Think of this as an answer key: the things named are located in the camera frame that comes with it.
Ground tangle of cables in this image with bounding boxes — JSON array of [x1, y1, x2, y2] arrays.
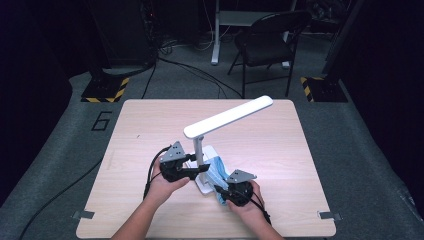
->
[[156, 33, 214, 56]]

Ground black folding chair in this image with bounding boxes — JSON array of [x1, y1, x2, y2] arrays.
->
[[227, 9, 313, 99]]

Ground person's left hand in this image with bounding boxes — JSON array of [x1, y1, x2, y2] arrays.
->
[[146, 164, 191, 206]]

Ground grey tape piece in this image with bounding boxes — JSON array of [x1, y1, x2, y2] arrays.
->
[[71, 209, 95, 220], [317, 210, 343, 222]]

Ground white desk lamp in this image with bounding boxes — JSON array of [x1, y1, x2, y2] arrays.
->
[[183, 95, 274, 195]]

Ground white desk frame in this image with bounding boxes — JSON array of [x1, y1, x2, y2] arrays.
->
[[210, 0, 298, 69]]

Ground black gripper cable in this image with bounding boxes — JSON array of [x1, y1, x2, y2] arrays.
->
[[248, 196, 273, 226], [143, 145, 173, 201]]

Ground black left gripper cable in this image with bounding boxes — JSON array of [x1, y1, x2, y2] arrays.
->
[[143, 145, 173, 201]]

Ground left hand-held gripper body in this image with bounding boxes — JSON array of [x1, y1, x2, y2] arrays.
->
[[159, 141, 193, 183]]

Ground light blue cloth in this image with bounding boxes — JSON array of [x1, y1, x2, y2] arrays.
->
[[203, 155, 232, 206]]

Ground dark cabinet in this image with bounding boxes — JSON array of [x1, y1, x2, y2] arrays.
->
[[88, 0, 158, 68]]

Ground black floor cable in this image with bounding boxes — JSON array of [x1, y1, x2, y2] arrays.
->
[[141, 61, 158, 100], [156, 56, 244, 99], [18, 159, 103, 240]]

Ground person's right hand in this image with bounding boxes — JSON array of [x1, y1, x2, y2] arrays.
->
[[226, 179, 268, 224]]

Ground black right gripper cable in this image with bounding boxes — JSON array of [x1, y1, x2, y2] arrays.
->
[[248, 196, 273, 226]]

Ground black stand with striped base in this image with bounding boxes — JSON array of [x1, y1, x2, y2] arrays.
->
[[80, 59, 130, 104], [299, 0, 365, 103]]

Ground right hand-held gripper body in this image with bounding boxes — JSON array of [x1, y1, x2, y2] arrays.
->
[[222, 169, 258, 207]]

